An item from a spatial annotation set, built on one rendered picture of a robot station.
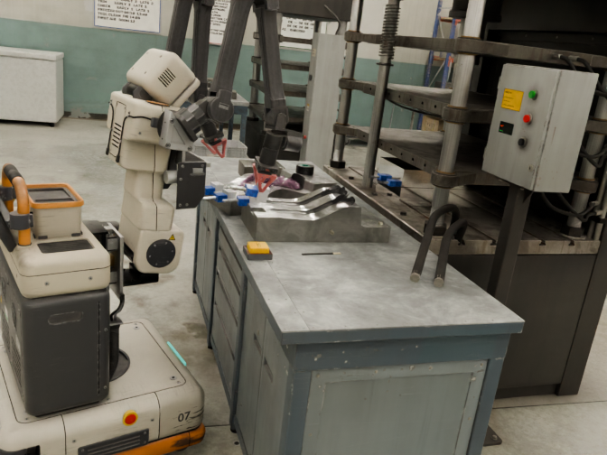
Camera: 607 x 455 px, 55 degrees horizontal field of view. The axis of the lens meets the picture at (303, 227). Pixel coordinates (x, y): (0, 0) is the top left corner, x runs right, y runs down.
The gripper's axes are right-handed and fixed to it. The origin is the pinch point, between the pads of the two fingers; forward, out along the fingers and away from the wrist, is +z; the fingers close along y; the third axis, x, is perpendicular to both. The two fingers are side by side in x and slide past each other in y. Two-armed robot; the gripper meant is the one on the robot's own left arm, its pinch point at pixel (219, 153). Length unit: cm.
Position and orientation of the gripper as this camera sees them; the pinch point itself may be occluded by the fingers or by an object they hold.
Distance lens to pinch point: 241.7
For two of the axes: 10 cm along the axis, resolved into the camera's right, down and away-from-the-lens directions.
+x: -7.9, 4.9, -3.7
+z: 2.6, 8.1, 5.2
